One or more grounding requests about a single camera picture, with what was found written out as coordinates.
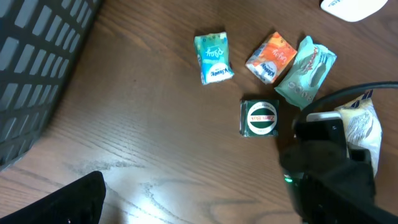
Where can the large yellow snack bag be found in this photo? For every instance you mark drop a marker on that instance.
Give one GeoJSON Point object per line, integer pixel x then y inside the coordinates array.
{"type": "Point", "coordinates": [362, 126]}

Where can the orange tissue packet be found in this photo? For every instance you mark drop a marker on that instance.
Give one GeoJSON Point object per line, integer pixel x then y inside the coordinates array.
{"type": "Point", "coordinates": [271, 58]}

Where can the green Kleenex tissue packet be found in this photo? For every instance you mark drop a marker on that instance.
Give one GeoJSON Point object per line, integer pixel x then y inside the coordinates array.
{"type": "Point", "coordinates": [212, 52]}

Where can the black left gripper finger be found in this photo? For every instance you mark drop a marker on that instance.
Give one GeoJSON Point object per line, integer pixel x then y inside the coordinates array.
{"type": "Point", "coordinates": [78, 202]}

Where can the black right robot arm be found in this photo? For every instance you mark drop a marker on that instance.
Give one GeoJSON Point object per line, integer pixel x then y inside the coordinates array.
{"type": "Point", "coordinates": [328, 180]}

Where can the light teal snack packet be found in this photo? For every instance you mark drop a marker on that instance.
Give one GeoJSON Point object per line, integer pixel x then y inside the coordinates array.
{"type": "Point", "coordinates": [311, 66]}

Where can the grey plastic mesh basket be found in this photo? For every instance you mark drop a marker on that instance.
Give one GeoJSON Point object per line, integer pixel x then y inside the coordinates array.
{"type": "Point", "coordinates": [40, 43]}

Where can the white barcode scanner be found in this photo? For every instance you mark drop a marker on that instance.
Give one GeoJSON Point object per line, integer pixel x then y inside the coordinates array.
{"type": "Point", "coordinates": [352, 10]}

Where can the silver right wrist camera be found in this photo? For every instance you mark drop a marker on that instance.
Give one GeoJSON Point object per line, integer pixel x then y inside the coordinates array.
{"type": "Point", "coordinates": [322, 116]}

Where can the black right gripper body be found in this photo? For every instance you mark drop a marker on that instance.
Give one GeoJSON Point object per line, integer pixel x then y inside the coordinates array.
{"type": "Point", "coordinates": [322, 144]}

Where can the dark green Zam-Buk box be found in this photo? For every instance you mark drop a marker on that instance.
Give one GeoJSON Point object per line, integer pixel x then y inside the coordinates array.
{"type": "Point", "coordinates": [259, 118]}

